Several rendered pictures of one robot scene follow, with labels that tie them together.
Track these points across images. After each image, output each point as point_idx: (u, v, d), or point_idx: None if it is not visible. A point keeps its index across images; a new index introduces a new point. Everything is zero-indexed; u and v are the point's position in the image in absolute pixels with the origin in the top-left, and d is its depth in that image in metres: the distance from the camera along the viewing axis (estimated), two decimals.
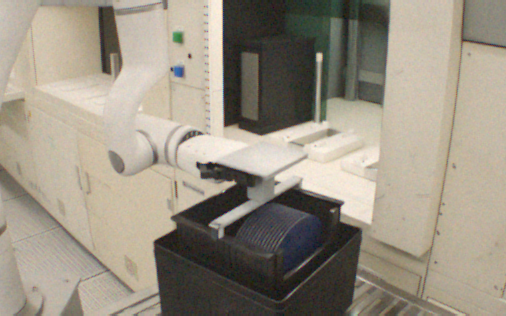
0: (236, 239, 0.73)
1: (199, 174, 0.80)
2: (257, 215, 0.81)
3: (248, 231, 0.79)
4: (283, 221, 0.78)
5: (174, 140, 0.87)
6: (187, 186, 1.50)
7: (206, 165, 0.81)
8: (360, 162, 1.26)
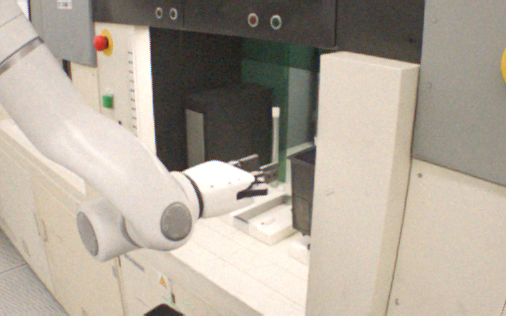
0: None
1: (257, 196, 0.72)
2: None
3: None
4: None
5: (192, 191, 0.67)
6: (128, 258, 1.35)
7: (247, 187, 0.73)
8: (309, 249, 1.11)
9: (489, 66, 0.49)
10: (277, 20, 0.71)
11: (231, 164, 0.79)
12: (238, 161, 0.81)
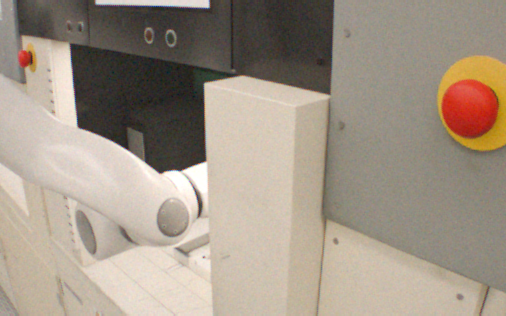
0: None
1: None
2: None
3: None
4: None
5: (191, 190, 0.67)
6: (68, 288, 1.21)
7: None
8: None
9: (421, 101, 0.35)
10: (171, 36, 0.57)
11: None
12: None
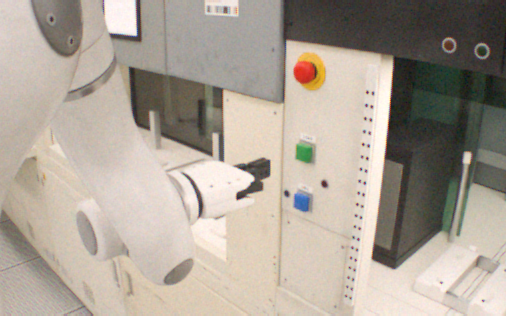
0: None
1: (255, 192, 0.73)
2: None
3: None
4: None
5: (191, 191, 0.67)
6: None
7: (244, 185, 0.74)
8: None
9: None
10: None
11: (237, 166, 0.78)
12: (246, 164, 0.79)
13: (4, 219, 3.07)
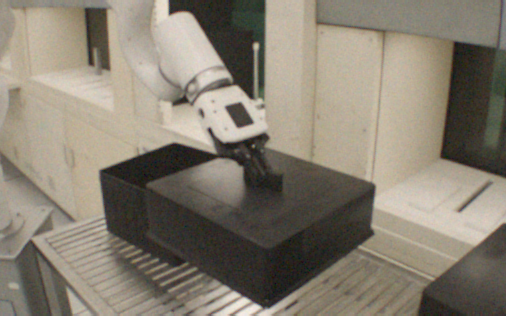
0: None
1: (264, 131, 0.85)
2: None
3: None
4: None
5: None
6: (146, 151, 1.85)
7: None
8: None
9: None
10: None
11: None
12: (243, 165, 0.81)
13: None
